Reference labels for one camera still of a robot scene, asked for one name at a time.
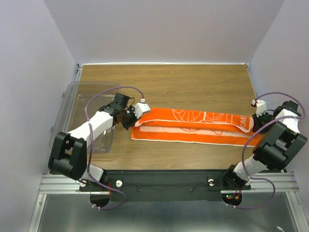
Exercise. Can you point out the orange white cartoon towel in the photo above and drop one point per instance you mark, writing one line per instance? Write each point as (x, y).
(189, 126)

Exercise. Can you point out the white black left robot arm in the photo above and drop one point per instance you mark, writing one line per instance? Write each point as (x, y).
(69, 150)

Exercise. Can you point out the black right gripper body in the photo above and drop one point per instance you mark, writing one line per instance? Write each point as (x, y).
(262, 120)

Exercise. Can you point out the aluminium frame rail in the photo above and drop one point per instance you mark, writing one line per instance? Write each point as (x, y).
(284, 182)

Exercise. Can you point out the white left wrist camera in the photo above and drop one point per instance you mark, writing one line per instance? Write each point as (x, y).
(141, 108)

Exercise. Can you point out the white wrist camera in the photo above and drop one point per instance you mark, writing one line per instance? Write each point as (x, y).
(260, 106)
(141, 108)

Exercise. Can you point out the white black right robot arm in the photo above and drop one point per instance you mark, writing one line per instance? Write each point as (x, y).
(281, 141)

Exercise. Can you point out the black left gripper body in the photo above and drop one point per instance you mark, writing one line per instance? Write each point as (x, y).
(128, 117)

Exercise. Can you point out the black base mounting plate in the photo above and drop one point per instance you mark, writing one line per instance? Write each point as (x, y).
(165, 185)

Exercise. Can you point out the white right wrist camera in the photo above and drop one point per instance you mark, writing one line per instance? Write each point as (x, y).
(260, 106)

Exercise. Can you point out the clear plastic bin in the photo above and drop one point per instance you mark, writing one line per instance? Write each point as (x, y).
(71, 114)

